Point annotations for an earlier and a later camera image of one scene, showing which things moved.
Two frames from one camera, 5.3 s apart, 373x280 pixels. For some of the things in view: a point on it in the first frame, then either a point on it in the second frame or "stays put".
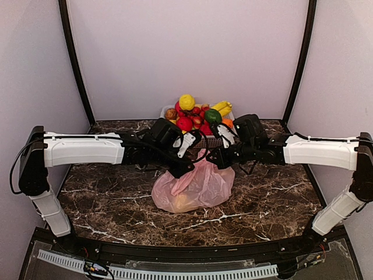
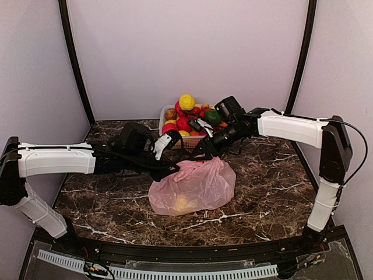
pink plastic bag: (205, 186) stays put
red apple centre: (185, 123) stays put
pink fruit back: (177, 106) stays put
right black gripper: (222, 161) -> (208, 150)
